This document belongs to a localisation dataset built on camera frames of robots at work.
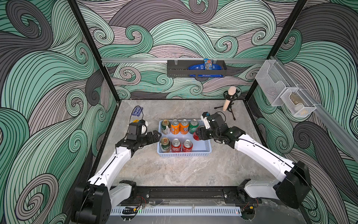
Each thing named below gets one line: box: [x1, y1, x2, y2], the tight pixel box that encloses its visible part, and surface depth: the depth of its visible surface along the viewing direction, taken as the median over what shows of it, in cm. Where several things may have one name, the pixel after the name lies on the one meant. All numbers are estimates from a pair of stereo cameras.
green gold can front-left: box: [160, 137, 171, 151], surface depth 85 cm
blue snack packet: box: [188, 58, 224, 78], surface depth 93 cm
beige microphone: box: [222, 85, 237, 112], surface depth 91 cm
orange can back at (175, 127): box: [170, 119, 180, 135], surface depth 94 cm
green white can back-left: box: [161, 119, 172, 135], surface depth 94 cm
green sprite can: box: [188, 119, 200, 135], surface depth 94 cm
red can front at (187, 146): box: [182, 139, 193, 153], surface depth 83 cm
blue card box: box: [131, 106, 144, 117], surface depth 113 cm
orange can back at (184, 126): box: [179, 119, 190, 135], surface depth 94 cm
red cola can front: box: [171, 138, 182, 153], surface depth 84 cm
